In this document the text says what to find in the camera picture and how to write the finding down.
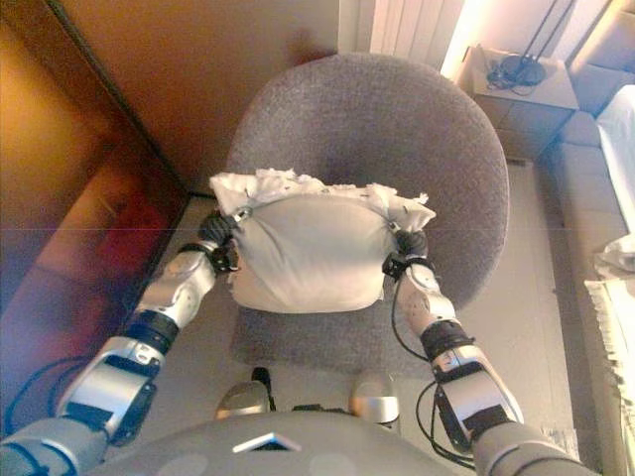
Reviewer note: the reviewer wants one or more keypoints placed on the white crumpled sheet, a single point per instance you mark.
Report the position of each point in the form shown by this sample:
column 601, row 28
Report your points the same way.
column 620, row 129

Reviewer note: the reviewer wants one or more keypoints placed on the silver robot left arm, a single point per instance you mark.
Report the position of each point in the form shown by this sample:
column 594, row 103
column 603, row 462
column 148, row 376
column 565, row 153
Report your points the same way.
column 168, row 292

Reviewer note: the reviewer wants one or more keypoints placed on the grey robot torso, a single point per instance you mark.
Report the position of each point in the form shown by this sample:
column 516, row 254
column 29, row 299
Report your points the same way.
column 248, row 456

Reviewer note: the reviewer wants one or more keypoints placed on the beige side table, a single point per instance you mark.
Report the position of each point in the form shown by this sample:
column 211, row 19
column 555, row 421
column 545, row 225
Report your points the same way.
column 541, row 119

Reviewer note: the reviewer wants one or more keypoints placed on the robot right leg with foot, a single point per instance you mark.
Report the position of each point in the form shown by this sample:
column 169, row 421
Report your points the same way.
column 374, row 399

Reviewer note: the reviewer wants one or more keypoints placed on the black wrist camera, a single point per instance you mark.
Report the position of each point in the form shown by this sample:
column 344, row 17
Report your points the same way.
column 396, row 265
column 225, row 259

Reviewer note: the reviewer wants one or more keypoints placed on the beige sofa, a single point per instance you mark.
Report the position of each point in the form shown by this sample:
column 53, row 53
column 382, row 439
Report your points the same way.
column 575, row 198

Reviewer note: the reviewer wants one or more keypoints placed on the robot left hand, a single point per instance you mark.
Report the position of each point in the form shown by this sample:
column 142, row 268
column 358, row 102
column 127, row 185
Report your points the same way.
column 218, row 230

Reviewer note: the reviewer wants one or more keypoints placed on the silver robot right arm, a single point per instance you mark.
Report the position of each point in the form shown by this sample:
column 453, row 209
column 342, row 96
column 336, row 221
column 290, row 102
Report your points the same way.
column 436, row 307

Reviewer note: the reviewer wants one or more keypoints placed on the white wall radiator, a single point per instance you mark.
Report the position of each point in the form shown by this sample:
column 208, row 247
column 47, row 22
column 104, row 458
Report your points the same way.
column 412, row 30

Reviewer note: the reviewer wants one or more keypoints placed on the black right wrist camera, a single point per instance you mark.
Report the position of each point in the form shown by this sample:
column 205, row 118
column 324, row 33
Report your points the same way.
column 396, row 265

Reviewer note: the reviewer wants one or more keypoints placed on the white cushion with fringe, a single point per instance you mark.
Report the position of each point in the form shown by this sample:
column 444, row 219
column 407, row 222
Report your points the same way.
column 312, row 248

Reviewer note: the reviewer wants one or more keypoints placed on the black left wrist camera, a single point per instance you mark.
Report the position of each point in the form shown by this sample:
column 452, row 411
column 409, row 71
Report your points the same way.
column 225, row 259

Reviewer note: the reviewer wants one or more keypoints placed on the white fringed throw blanket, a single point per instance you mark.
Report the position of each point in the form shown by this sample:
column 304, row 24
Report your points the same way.
column 615, row 337

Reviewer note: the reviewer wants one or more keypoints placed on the grey fabric armchair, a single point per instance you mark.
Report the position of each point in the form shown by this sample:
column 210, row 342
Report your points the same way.
column 372, row 109

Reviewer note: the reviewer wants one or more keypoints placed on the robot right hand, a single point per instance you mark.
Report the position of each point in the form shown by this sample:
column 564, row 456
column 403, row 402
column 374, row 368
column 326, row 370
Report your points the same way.
column 412, row 243

